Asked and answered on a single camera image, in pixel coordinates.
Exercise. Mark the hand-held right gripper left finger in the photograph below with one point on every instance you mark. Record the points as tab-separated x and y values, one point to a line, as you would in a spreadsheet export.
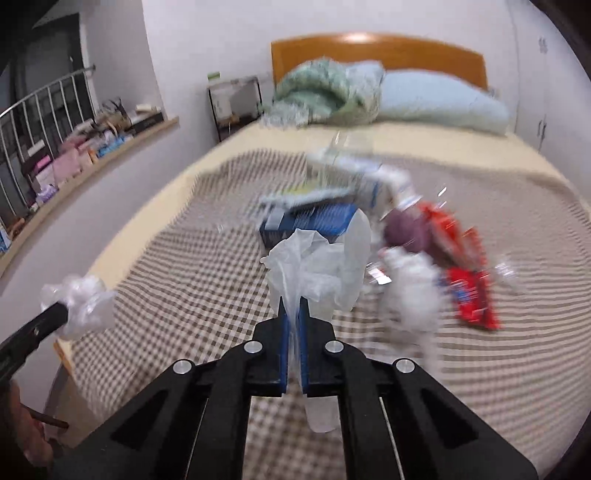
282	350

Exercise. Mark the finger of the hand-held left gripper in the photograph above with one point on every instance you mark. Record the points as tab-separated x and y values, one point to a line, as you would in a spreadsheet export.
48	318

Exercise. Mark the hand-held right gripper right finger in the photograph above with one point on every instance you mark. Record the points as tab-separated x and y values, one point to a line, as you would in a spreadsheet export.
302	350

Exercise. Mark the clear plastic film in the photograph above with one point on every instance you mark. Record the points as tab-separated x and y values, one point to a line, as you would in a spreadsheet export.
83	300

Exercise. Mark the white plastic bag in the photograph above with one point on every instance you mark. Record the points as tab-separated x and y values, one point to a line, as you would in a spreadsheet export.
300	263

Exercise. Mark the white tissue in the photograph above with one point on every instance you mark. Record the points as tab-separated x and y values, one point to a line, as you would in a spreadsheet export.
413	295

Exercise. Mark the blue cardboard box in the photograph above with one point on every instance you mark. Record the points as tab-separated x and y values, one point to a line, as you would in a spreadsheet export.
318	221

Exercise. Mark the white yellow packet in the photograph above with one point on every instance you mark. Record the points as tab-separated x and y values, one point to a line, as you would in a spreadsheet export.
304	194

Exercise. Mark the purple fuzzy cloth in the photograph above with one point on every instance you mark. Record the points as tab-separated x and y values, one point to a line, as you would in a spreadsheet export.
408	230

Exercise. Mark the red snack packet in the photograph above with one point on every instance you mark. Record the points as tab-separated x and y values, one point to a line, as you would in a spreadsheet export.
455	235
473	300

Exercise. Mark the white cardboard box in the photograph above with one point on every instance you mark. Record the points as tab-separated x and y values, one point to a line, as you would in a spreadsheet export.
364	180

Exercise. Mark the small clear plastic wrapper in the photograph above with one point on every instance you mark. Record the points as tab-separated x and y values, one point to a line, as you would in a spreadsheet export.
507	273

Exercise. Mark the person's left hand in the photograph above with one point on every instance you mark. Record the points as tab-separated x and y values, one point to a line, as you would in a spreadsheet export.
23	438

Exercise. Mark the blue drink bottle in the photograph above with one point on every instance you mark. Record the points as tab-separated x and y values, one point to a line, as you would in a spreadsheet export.
3	240

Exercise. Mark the brown white checked blanket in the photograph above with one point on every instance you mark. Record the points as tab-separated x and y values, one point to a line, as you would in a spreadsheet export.
184	277

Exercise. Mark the wooden window sill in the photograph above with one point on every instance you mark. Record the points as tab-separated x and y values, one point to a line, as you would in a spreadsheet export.
69	196

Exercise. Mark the stack of pink white boxes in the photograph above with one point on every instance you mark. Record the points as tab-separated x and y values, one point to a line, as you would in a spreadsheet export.
39	170

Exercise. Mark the pink bag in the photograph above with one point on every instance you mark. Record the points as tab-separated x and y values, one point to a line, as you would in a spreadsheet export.
68	166

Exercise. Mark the blue packet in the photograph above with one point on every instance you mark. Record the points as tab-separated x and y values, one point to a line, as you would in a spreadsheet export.
108	146

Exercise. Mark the metal window railing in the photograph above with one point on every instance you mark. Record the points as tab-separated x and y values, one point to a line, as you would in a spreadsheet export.
46	106

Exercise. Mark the black flat box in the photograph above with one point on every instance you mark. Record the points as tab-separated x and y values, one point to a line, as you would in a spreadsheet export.
145	122

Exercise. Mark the black metal shelf rack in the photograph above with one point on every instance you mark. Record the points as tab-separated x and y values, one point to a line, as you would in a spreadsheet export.
231	104

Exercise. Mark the green floral quilt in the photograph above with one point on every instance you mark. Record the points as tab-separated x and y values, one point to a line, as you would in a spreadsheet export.
323	92

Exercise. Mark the cream bed sheet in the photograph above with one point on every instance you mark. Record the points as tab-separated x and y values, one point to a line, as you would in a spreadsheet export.
461	143

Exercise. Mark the dark framed window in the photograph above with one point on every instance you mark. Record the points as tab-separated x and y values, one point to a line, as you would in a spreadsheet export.
51	50

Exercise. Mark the small green box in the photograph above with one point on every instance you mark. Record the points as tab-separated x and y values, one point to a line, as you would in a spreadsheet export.
214	76

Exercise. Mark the light blue pillow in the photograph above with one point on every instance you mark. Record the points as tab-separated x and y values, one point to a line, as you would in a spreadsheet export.
438	101

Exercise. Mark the wooden bed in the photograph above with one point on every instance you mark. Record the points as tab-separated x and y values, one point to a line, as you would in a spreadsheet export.
369	50

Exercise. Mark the white wardrobe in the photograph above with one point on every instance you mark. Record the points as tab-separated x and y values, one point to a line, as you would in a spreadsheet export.
554	92

